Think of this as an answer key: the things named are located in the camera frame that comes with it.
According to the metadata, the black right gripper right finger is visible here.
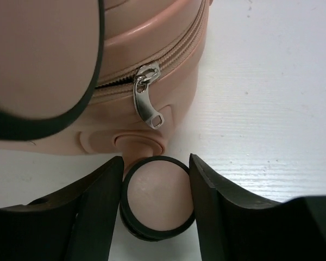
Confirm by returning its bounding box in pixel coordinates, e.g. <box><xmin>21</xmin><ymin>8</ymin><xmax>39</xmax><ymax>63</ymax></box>
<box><xmin>189</xmin><ymin>154</ymin><xmax>326</xmax><ymax>260</ymax></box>

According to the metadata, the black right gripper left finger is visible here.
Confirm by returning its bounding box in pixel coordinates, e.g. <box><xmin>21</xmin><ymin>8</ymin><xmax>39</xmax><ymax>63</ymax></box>
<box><xmin>0</xmin><ymin>156</ymin><xmax>124</xmax><ymax>260</ymax></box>

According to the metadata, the pink hard-shell suitcase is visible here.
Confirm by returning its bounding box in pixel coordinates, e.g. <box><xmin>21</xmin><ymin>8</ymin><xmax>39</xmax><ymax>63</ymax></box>
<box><xmin>0</xmin><ymin>1</ymin><xmax>211</xmax><ymax>241</ymax></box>

